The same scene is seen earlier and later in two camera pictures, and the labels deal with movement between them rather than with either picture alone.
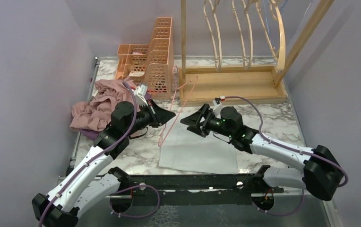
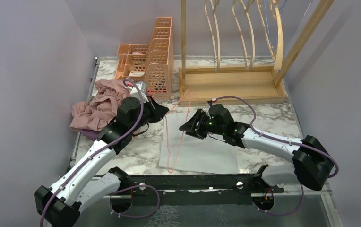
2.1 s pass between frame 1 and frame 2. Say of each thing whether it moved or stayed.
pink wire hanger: moved
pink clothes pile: stayed
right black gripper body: stayed
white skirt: stayed
